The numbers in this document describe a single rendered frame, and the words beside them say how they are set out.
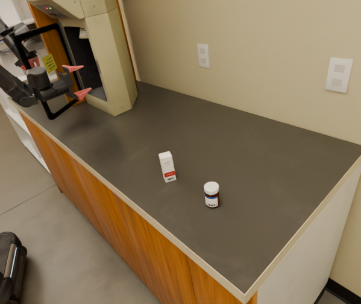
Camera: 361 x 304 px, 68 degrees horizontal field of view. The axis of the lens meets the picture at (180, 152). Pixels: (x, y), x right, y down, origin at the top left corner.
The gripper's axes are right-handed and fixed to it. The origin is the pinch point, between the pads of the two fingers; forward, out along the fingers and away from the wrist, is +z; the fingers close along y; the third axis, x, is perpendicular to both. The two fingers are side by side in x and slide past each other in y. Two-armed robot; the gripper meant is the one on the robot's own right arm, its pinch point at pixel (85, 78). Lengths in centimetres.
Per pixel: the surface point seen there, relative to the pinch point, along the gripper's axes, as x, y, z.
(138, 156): -31.9, -26.2, -2.2
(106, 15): 9.2, 19.5, 22.6
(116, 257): 11, -120, -18
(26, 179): 160, -120, -34
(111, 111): 10.8, -23.7, 11.4
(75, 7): 9.2, 25.2, 9.3
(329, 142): -83, -27, 48
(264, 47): -50, 1, 55
